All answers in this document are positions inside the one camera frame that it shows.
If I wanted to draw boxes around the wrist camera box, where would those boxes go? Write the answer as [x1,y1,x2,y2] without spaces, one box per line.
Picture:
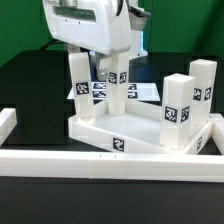
[129,6,151,31]

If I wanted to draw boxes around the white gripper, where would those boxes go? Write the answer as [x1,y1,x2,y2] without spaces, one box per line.
[42,0,131,80]

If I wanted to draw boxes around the white left fence block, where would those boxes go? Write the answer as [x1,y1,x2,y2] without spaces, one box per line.
[0,108,17,146]

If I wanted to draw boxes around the white desk top tray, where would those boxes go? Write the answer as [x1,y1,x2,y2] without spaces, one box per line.
[68,101,213,155]

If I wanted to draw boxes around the white fence block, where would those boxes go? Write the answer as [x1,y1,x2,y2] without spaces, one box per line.
[0,108,17,146]
[210,114,224,156]

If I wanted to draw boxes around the white marker base plate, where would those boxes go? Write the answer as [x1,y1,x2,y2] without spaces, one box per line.
[68,81,160,102]

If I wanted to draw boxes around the white front fence bar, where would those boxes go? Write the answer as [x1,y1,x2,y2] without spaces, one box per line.
[0,150,224,183]

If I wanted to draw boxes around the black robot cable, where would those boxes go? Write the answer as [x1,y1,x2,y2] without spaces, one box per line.
[39,38,66,52]

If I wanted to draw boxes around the white right fence block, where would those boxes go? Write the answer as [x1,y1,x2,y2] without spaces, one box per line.
[210,114,224,156]

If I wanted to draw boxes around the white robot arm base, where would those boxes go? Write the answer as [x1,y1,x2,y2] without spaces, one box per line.
[129,30,148,60]

